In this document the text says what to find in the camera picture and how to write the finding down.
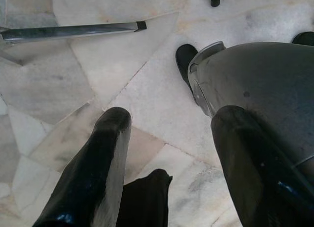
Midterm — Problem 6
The black cloth flap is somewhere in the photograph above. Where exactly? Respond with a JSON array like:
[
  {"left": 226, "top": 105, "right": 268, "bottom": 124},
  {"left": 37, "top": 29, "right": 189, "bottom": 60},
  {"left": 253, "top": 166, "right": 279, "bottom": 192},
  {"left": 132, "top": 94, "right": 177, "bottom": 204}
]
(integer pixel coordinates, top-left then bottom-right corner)
[{"left": 117, "top": 168, "right": 173, "bottom": 227}]

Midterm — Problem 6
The black robot left foot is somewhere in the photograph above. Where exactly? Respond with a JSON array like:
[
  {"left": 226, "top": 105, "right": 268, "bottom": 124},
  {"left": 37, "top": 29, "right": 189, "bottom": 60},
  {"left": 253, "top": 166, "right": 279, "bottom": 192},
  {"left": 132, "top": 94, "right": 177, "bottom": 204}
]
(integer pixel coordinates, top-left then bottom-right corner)
[{"left": 175, "top": 43, "right": 200, "bottom": 95}]

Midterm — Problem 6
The black robot foot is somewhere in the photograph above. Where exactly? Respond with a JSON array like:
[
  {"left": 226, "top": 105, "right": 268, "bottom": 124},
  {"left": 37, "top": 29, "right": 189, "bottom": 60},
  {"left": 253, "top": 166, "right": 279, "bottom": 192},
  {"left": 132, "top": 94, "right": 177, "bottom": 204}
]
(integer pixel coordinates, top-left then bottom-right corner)
[
  {"left": 175, "top": 43, "right": 200, "bottom": 95},
  {"left": 291, "top": 31, "right": 314, "bottom": 47}
]

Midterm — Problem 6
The black robot right foot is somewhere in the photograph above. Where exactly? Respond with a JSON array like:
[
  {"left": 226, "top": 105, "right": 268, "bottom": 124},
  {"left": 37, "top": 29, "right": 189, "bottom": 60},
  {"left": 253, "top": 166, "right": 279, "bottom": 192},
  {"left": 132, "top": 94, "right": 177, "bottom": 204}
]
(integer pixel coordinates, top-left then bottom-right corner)
[{"left": 291, "top": 31, "right": 314, "bottom": 47}]

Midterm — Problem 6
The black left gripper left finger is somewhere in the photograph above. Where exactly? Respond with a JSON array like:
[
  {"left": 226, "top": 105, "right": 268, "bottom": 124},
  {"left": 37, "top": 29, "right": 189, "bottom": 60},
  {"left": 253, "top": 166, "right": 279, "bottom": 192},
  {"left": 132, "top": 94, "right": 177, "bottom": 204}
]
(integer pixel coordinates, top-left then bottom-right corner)
[{"left": 31, "top": 107, "right": 132, "bottom": 227}]

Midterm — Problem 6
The silver metal clothes rack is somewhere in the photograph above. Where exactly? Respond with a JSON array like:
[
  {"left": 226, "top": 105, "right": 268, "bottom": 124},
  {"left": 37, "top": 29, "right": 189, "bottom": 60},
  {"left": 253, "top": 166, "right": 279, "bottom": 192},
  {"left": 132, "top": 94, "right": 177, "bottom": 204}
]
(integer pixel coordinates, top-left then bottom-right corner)
[{"left": 0, "top": 20, "right": 148, "bottom": 66}]

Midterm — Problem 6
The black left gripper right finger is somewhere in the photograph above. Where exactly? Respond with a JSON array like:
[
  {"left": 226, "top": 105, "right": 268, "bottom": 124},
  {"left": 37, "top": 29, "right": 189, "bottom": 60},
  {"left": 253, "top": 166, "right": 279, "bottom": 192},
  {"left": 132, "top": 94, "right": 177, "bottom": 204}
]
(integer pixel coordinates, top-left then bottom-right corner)
[{"left": 210, "top": 105, "right": 314, "bottom": 227}]

